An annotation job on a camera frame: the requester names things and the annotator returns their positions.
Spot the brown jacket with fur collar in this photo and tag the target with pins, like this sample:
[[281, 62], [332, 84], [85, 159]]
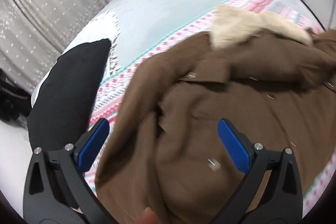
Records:
[[274, 81]]

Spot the black garment on bed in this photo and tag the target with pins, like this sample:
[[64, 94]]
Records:
[[64, 104]]

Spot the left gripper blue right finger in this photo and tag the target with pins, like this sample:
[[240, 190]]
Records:
[[241, 150]]

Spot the grey dotted curtain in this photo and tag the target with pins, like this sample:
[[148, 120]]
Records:
[[34, 33]]

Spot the person's left hand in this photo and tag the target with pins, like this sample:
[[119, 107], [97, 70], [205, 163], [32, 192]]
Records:
[[148, 217]]

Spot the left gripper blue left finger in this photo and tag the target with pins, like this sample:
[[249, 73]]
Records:
[[89, 144]]

